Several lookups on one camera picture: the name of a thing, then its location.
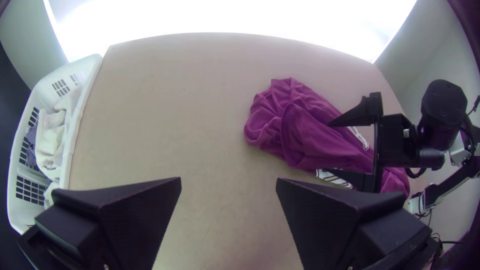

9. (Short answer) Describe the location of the black cable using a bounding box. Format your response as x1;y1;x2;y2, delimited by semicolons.
430;232;465;260

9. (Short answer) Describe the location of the bright window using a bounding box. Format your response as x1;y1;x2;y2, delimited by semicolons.
43;0;419;64

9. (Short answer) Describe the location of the white laundry basket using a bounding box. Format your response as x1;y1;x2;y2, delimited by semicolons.
6;53;104;235

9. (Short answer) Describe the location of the maroon t-shirt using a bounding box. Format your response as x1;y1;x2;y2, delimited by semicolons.
243;77;411;198

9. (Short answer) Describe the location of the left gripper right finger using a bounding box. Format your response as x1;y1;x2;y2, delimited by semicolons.
275;178;440;270

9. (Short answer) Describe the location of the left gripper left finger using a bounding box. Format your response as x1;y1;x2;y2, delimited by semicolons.
16;176;183;270

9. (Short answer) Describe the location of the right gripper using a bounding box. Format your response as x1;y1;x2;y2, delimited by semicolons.
321;91;420;194

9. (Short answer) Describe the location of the heap of clothes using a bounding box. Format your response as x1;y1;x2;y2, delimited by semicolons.
24;88;82;205

